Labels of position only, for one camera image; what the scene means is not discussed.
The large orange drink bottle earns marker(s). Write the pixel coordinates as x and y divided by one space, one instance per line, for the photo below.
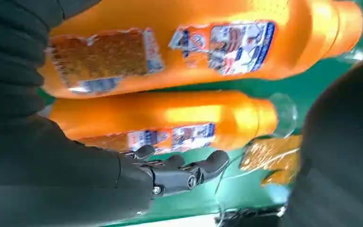
175 12

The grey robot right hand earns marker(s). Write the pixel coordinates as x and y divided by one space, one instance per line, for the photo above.
43 181

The ribbed grey right arm sleeve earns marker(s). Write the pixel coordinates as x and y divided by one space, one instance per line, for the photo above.
9 47

